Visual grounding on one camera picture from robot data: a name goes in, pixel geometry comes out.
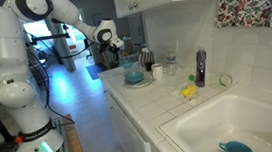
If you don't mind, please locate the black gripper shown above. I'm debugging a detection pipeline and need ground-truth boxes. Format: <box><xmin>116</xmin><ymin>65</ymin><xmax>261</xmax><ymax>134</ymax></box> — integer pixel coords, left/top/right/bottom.
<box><xmin>114</xmin><ymin>45</ymin><xmax>134</xmax><ymax>65</ymax></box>

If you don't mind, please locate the blue bowl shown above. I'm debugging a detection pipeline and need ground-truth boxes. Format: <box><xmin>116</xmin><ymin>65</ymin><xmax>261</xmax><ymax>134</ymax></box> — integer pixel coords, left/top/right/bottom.
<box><xmin>124</xmin><ymin>70</ymin><xmax>146</xmax><ymax>86</ymax></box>

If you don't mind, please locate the white under-counter cabinet door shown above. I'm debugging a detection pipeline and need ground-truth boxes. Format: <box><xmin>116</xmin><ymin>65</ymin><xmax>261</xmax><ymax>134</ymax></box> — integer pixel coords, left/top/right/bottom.
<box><xmin>105</xmin><ymin>88</ymin><xmax>153</xmax><ymax>152</ymax></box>

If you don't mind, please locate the teal measuring cup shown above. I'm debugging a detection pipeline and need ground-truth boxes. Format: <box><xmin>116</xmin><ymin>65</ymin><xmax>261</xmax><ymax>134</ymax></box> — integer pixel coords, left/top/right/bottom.
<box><xmin>218</xmin><ymin>138</ymin><xmax>255</xmax><ymax>152</ymax></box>

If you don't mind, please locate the striped dish towel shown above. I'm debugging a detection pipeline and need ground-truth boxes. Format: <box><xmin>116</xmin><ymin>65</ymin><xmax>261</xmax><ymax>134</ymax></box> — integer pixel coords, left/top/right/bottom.
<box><xmin>138</xmin><ymin>50</ymin><xmax>156</xmax><ymax>69</ymax></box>

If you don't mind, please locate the dark floor rug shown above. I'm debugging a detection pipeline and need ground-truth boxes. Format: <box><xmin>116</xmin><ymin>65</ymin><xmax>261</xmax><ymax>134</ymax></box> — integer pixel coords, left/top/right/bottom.
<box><xmin>85</xmin><ymin>62</ymin><xmax>109</xmax><ymax>82</ymax></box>

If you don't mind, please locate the grey round plate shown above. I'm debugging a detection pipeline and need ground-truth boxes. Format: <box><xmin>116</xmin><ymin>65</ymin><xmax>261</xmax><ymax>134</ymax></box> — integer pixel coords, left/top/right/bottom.
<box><xmin>122</xmin><ymin>74</ymin><xmax>155</xmax><ymax>90</ymax></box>

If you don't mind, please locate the white floral mug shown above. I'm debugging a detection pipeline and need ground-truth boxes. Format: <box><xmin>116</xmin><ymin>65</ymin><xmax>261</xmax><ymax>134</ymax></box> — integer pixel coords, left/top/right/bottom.
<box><xmin>150</xmin><ymin>62</ymin><xmax>165</xmax><ymax>81</ymax></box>

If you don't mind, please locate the clear plastic water bottle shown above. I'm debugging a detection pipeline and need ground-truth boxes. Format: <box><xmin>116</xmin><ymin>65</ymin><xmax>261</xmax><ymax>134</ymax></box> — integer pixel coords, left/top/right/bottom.
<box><xmin>164</xmin><ymin>50</ymin><xmax>178</xmax><ymax>77</ymax></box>

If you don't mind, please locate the small green cap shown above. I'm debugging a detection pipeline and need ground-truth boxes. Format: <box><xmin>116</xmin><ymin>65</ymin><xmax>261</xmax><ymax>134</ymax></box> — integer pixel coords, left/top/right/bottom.
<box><xmin>187</xmin><ymin>74</ymin><xmax>197</xmax><ymax>83</ymax></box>

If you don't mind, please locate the purple dish soap bottle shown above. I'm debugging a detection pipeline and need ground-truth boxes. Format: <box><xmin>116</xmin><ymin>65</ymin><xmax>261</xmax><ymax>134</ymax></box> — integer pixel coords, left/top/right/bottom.
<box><xmin>192</xmin><ymin>46</ymin><xmax>211</xmax><ymax>89</ymax></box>

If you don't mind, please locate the clear round glass lid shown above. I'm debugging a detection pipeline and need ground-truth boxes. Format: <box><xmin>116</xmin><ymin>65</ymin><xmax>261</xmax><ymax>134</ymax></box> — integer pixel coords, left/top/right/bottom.
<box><xmin>218</xmin><ymin>73</ymin><xmax>234</xmax><ymax>88</ymax></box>

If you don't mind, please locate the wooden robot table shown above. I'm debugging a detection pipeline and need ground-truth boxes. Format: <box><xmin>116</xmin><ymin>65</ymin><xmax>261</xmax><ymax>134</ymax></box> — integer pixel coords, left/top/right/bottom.
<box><xmin>0</xmin><ymin>112</ymin><xmax>88</xmax><ymax>152</ymax></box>

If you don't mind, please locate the white double sink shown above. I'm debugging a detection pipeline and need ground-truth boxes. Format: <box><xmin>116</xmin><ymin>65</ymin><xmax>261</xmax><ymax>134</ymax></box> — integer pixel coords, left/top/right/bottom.
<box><xmin>156</xmin><ymin>87</ymin><xmax>272</xmax><ymax>152</ymax></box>

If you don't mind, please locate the black camera stand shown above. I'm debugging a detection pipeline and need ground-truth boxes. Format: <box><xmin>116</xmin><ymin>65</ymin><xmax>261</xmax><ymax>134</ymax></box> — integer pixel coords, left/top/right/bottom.
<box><xmin>23</xmin><ymin>15</ymin><xmax>75</xmax><ymax>69</ymax></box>

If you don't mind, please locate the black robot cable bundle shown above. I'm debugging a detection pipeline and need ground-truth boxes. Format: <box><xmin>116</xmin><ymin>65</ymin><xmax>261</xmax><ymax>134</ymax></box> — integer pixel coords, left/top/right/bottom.
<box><xmin>20</xmin><ymin>20</ymin><xmax>114</xmax><ymax>130</ymax></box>

